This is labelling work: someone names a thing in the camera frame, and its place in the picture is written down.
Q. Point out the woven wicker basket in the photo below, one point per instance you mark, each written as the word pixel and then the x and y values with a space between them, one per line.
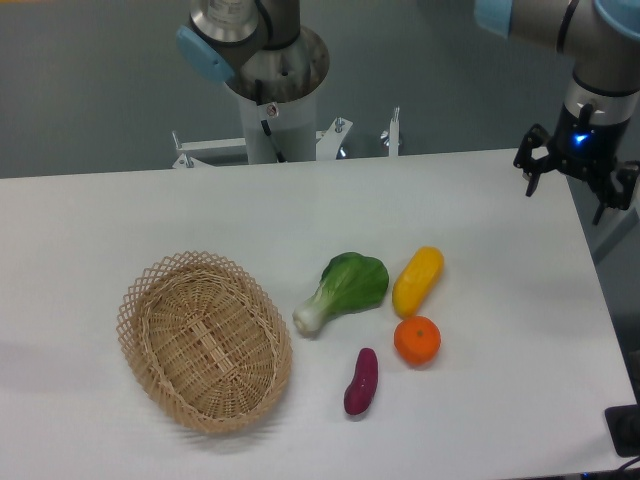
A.
pixel 205 342

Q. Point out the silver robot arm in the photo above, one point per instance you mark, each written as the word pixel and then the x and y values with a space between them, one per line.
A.
pixel 273 65

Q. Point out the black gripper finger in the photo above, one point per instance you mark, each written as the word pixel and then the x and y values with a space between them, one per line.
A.
pixel 533 168
pixel 615 189

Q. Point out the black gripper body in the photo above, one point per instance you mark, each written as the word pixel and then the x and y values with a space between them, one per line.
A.
pixel 583 150

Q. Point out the purple sweet potato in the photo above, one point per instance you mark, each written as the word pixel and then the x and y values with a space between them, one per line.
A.
pixel 360 392

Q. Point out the green bok choy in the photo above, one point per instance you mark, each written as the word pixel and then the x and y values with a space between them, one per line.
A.
pixel 350 283

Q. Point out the black device at table edge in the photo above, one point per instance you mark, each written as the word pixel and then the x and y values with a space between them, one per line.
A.
pixel 623 425

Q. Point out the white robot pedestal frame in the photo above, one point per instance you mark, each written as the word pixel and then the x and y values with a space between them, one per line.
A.
pixel 273 133

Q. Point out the orange tangerine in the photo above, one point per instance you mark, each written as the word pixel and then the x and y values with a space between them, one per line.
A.
pixel 417 340

